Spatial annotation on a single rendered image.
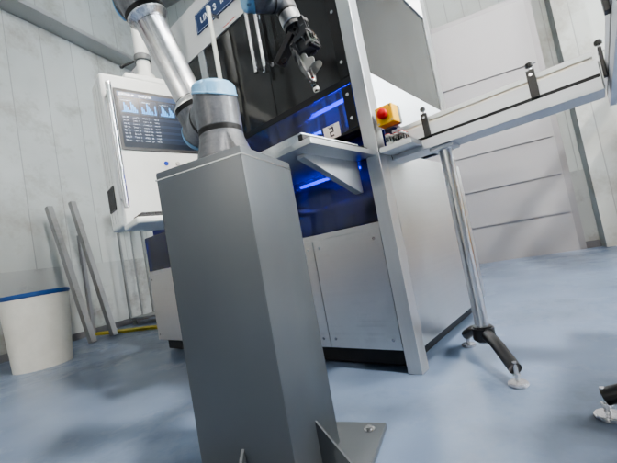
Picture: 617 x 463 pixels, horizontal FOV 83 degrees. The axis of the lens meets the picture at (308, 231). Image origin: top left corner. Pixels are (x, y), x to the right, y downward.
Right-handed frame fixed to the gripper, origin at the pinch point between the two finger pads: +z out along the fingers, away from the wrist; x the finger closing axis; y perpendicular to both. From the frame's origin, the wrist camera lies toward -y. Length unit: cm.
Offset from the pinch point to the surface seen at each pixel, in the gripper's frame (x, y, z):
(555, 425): -9, 27, 120
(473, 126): 32, 36, 36
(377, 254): 22, -13, 66
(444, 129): 33, 27, 32
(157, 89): 8, -85, -56
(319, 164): -1.9, -9.0, 28.7
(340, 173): 10.1, -8.7, 32.0
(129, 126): -10, -92, -36
